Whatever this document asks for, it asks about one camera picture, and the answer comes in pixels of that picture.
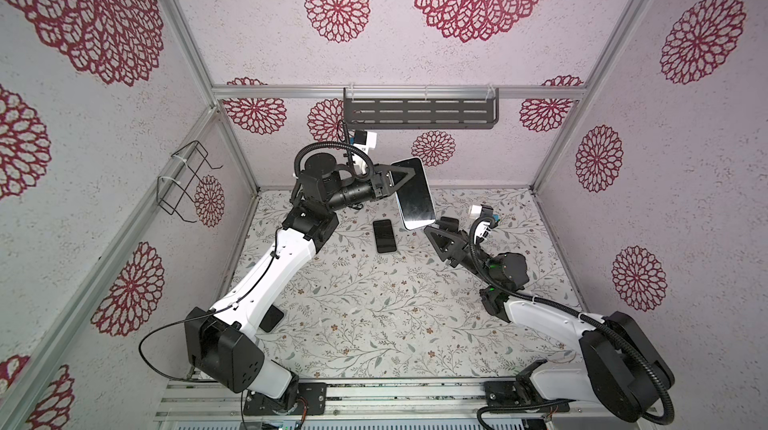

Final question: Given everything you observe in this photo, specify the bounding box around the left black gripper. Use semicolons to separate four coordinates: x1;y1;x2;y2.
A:
326;164;415;215

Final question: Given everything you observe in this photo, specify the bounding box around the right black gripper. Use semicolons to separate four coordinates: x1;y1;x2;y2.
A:
430;221;497;293

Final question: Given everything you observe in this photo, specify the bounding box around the black smartphone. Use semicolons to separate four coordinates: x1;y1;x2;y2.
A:
394;157;436;230

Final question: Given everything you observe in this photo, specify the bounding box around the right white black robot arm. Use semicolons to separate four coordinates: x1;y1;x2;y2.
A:
424;214;675;428

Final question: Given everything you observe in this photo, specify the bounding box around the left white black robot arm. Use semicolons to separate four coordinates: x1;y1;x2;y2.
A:
183;142;424;412

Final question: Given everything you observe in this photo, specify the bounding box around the black phone centre left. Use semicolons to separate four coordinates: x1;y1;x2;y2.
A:
372;219;397;254

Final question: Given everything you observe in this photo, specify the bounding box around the black phone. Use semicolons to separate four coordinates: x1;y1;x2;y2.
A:
259;305;285;333
372;219;397;254

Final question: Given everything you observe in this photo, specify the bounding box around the black phone bottom left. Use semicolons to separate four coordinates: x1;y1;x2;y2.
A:
259;305;285;333

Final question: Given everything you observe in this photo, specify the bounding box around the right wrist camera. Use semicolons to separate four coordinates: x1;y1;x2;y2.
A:
469;204;500;234

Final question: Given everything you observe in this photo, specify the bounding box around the grey slotted wall shelf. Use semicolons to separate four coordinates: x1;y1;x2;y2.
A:
342;88;500;130

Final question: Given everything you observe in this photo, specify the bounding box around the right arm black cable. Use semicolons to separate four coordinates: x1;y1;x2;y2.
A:
467;213;677;430

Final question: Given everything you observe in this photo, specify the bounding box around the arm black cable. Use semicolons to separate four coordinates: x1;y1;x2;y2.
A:
137;225;283;383
467;213;677;430

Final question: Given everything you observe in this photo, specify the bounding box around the black wire wall basket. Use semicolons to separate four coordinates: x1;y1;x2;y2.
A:
155;140;226;228

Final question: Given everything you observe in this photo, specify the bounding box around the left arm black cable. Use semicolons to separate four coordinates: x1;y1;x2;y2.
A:
137;225;283;383

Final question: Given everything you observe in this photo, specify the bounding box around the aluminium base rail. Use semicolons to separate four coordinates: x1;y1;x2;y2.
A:
154;375;660;422

